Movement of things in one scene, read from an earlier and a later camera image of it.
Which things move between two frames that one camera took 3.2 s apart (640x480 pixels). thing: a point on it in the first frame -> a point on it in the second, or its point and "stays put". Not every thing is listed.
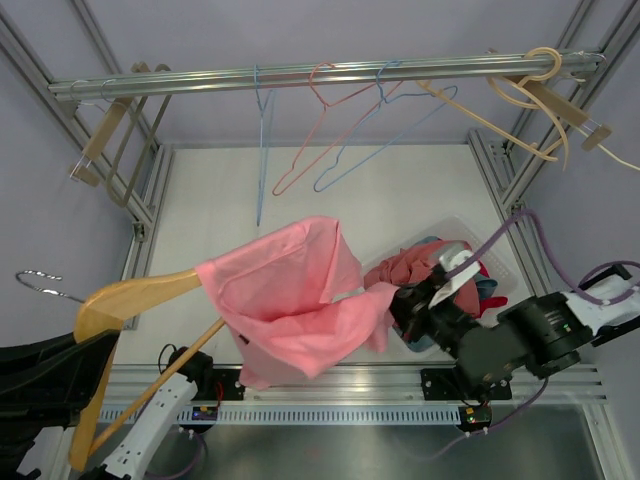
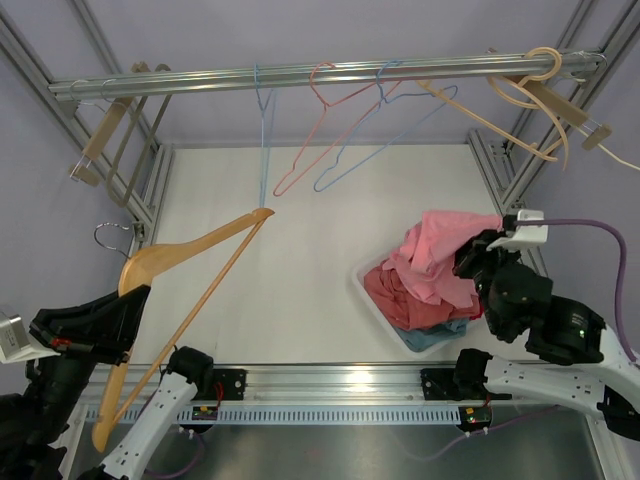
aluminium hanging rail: (313, 72) stays put
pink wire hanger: (326, 106) stays put
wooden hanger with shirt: (101, 315) -> (139, 273)
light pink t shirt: (296, 301) -> (426, 255)
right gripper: (410, 306) -> (475, 249)
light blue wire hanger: (381, 93) stays put
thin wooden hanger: (484, 121) stays put
